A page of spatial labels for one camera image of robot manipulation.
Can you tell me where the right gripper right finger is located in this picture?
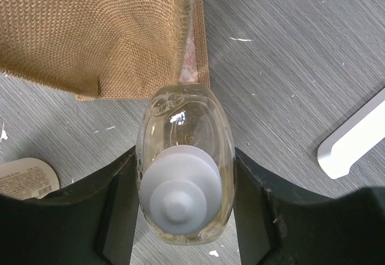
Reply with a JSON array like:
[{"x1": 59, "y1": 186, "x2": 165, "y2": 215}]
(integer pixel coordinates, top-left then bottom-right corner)
[{"x1": 234, "y1": 150, "x2": 384, "y2": 264}]

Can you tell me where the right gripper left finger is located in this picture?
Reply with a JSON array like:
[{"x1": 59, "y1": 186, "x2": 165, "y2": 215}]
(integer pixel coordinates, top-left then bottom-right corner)
[{"x1": 1, "y1": 149, "x2": 138, "y2": 264}]

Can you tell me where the clear amber liquid bottle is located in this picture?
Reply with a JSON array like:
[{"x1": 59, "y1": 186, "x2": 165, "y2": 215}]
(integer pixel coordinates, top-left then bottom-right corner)
[{"x1": 135, "y1": 84, "x2": 236, "y2": 246}]

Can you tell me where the brown canvas bag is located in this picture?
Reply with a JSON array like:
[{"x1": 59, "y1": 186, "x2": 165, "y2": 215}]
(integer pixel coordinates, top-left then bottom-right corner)
[{"x1": 1, "y1": 0, "x2": 210, "y2": 100}]

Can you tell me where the beige round bottle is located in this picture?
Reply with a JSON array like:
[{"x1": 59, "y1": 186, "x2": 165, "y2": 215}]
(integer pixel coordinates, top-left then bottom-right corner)
[{"x1": 0, "y1": 157, "x2": 60, "y2": 200}]

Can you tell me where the metal clothes rack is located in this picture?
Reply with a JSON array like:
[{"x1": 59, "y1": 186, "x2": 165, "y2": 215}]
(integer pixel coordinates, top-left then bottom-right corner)
[{"x1": 317, "y1": 90, "x2": 384, "y2": 180}]

